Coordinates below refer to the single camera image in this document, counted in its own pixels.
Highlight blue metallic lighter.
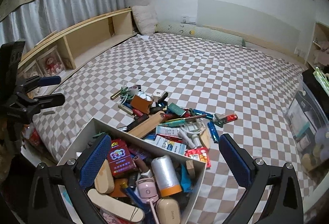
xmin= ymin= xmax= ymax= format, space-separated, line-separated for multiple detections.
xmin=207 ymin=121 xmax=220 ymax=144

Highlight green long bolster pillow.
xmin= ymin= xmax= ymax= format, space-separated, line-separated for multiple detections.
xmin=156 ymin=21 xmax=245 ymax=47

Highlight beige earbuds case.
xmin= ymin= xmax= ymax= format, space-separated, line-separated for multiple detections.
xmin=156 ymin=198 xmax=181 ymax=224

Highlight checkered bed sheet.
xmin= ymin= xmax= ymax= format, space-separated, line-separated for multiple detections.
xmin=32 ymin=31 xmax=317 ymax=224

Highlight wooden bedside shelf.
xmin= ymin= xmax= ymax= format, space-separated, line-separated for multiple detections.
xmin=18 ymin=8 xmax=135 ymax=81

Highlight white wardrobe shelf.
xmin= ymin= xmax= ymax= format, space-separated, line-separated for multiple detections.
xmin=306 ymin=22 xmax=329 ymax=69

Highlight red doll display box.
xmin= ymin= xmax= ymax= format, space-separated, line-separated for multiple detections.
xmin=36 ymin=45 xmax=65 ymax=77

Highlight white wall socket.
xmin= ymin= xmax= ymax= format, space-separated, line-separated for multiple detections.
xmin=181 ymin=15 xmax=196 ymax=24

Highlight red snack packet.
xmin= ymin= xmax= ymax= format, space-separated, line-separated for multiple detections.
xmin=185 ymin=147 xmax=211 ymax=168

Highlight grey curtain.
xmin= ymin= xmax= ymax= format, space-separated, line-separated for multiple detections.
xmin=1 ymin=0 xmax=126 ymax=52

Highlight brown leather pouch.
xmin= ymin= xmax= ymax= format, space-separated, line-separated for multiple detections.
xmin=131 ymin=95 xmax=153 ymax=114

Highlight green snack packet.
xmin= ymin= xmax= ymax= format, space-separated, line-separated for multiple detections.
xmin=313 ymin=67 xmax=329 ymax=96

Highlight red card box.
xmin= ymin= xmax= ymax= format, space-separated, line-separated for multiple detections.
xmin=107 ymin=139 xmax=137 ymax=178

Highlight grey headboard panel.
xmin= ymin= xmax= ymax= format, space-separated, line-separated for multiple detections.
xmin=196 ymin=0 xmax=300 ymax=52

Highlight white charging cable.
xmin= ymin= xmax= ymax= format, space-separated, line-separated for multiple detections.
xmin=178 ymin=122 xmax=207 ymax=147

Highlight clear film roll orange cap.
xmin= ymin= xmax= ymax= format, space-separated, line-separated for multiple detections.
xmin=151 ymin=155 xmax=182 ymax=197

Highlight gold metal bar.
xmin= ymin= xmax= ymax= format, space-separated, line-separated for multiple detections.
xmin=110 ymin=89 xmax=125 ymax=100

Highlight clear plastic storage bin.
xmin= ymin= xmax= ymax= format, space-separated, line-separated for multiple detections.
xmin=284 ymin=82 xmax=328 ymax=172

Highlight pink handheld fan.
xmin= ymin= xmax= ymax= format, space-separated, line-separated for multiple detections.
xmin=136 ymin=178 xmax=160 ymax=224

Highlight long wooden block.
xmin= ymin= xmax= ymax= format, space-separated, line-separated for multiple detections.
xmin=128 ymin=111 xmax=165 ymax=139

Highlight white fluffy pillow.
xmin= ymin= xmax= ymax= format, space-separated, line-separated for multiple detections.
xmin=132 ymin=5 xmax=158 ymax=36

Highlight white cardboard box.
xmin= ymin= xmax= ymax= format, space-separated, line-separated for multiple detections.
xmin=58 ymin=118 xmax=206 ymax=223

